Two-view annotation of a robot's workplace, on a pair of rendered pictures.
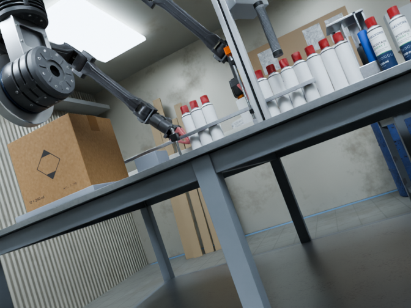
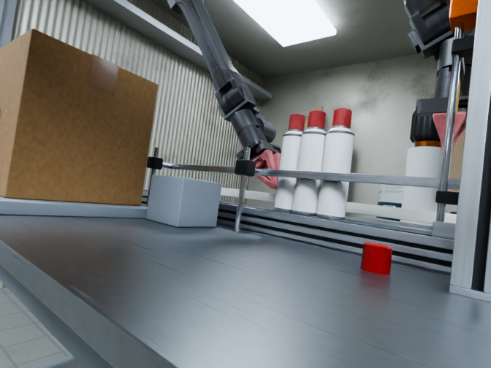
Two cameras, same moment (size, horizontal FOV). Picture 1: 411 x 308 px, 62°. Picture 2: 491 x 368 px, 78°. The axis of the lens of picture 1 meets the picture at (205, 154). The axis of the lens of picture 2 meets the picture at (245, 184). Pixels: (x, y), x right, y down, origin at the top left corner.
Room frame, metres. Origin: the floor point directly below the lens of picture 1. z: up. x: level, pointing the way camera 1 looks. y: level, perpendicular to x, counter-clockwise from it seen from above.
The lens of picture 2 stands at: (0.80, -0.10, 0.90)
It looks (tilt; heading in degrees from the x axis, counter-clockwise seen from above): 2 degrees up; 19
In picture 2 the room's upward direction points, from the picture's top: 7 degrees clockwise
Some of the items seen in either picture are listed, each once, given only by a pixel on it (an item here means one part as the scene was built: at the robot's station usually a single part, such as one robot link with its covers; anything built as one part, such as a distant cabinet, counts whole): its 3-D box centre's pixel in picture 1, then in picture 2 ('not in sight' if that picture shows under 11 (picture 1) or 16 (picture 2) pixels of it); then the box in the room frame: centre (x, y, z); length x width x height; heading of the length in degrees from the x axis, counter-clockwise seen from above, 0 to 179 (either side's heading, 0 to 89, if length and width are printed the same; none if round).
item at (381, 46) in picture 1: (380, 44); not in sight; (1.17, -0.71, 0.98); 0.05 x 0.05 x 0.20
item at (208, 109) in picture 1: (211, 118); (336, 163); (1.39, -0.07, 0.98); 0.05 x 0.05 x 0.20
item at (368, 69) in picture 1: (356, 52); not in sight; (1.28, -0.68, 1.01); 0.14 x 0.13 x 0.26; 70
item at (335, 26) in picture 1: (343, 22); not in sight; (1.28, -0.68, 1.14); 0.14 x 0.11 x 0.01; 70
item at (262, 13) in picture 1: (268, 29); not in sight; (1.18, -0.37, 1.18); 0.04 x 0.04 x 0.21
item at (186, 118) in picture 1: (191, 128); (291, 163); (1.43, 0.02, 0.98); 0.05 x 0.05 x 0.20
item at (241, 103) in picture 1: (246, 106); (427, 165); (1.62, -0.27, 1.03); 0.09 x 0.09 x 0.30
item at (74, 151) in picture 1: (71, 163); (61, 132); (1.28, 0.50, 0.99); 0.30 x 0.24 x 0.27; 72
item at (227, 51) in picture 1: (245, 84); (462, 118); (1.28, -0.24, 1.05); 0.10 x 0.04 x 0.33; 160
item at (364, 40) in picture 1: (370, 52); not in sight; (1.22, -0.69, 0.98); 0.03 x 0.03 x 0.17
